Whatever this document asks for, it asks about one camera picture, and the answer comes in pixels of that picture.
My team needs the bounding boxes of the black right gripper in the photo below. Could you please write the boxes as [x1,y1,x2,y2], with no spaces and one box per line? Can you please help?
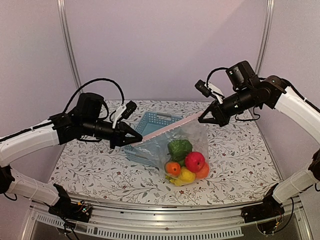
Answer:
[199,85,256,126]

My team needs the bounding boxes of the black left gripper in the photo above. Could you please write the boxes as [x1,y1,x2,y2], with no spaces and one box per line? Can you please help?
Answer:
[82,116,142,149]

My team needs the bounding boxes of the green toy pepper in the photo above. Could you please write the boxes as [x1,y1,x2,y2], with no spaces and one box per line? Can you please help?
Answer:
[167,139,193,162]

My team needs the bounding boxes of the clear zip top bag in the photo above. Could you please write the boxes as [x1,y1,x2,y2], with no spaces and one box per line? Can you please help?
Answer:
[133,112,210,187]

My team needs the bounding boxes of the red toy apple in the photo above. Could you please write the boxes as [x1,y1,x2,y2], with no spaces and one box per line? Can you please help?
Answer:
[184,151,206,173]

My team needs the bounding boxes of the green orange toy mango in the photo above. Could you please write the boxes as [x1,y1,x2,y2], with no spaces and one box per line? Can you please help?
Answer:
[165,161,181,177]

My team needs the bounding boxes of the orange toy orange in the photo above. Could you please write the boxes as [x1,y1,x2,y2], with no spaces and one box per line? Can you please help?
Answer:
[196,162,210,180]

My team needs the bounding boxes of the yellow toy banana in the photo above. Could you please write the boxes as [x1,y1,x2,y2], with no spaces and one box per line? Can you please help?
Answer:
[165,175,191,187]

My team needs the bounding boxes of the yellow toy lemon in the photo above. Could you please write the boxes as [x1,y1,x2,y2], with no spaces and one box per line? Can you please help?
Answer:
[177,166,196,183]

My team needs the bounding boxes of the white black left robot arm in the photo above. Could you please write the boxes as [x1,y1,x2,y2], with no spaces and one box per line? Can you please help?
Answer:
[0,78,143,217]

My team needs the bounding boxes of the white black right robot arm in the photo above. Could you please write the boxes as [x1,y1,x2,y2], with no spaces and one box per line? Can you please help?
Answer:
[104,59,317,206]

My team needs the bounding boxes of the blue perforated plastic basket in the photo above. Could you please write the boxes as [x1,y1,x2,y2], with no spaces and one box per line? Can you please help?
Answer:
[124,111,183,168]

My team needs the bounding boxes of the floral patterned table mat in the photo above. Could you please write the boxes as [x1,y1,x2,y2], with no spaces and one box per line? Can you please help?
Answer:
[50,101,280,206]

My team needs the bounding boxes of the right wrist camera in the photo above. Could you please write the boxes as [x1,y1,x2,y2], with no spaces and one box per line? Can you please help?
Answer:
[194,79,225,104]

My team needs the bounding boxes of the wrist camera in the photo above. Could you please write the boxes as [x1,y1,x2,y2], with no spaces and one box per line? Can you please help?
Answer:
[194,79,225,104]
[110,100,137,129]

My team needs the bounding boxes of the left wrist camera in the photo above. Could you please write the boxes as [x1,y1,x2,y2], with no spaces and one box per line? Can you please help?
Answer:
[110,100,137,129]

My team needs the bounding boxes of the right aluminium corner post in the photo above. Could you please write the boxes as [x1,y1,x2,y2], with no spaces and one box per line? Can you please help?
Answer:
[255,0,275,75]

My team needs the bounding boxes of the aluminium corner post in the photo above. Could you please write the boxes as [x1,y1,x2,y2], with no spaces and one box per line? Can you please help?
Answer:
[255,0,275,75]
[56,0,82,88]

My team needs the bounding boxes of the aluminium front rail frame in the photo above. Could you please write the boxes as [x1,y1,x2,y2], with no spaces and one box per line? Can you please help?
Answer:
[21,194,315,240]

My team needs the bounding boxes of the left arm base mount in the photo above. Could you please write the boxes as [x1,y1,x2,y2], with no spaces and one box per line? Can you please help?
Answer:
[48,183,93,223]

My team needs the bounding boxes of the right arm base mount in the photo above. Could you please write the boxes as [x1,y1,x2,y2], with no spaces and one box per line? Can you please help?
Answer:
[241,183,285,235]

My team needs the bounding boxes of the left aluminium corner post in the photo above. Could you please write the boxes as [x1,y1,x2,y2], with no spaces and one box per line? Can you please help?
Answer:
[56,0,82,88]

